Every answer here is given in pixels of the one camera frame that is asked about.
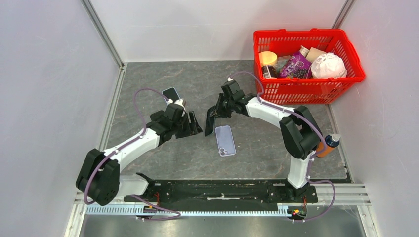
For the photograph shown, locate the purple snack bag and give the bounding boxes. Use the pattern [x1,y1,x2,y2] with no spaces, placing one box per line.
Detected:
[278,51,312,79]

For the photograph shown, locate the orange pump bottle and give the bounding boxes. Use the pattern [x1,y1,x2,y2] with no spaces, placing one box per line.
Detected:
[316,133,341,158]

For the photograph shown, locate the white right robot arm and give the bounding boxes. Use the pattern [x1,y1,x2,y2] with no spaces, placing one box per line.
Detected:
[204,79,322,202]

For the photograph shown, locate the yellow lid jar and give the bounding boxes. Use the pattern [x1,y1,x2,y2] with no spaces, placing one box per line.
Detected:
[258,51,278,79]

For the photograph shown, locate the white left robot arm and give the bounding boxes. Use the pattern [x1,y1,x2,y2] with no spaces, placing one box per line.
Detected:
[76,103,203,206]

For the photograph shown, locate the black phone teal edge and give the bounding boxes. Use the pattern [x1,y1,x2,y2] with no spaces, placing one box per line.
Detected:
[204,107,215,137]

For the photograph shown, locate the lilac phone case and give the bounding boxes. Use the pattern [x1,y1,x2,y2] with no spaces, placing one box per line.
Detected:
[215,125,236,157]

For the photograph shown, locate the red plastic basket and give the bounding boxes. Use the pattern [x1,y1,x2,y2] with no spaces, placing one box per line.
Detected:
[253,28,366,105]

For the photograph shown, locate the beige cardboard tube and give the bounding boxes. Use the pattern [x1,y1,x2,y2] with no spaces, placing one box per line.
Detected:
[305,47,326,63]

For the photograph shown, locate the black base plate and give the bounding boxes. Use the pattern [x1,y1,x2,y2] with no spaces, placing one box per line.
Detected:
[140,179,318,212]

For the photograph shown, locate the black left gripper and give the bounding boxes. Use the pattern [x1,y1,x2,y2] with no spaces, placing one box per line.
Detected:
[172,111,203,139]

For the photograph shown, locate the white plastic bag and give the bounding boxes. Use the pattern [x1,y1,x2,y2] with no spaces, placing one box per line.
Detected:
[310,53,347,79]

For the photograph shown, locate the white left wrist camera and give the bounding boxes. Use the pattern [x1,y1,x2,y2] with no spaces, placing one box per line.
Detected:
[174,99,186,110]

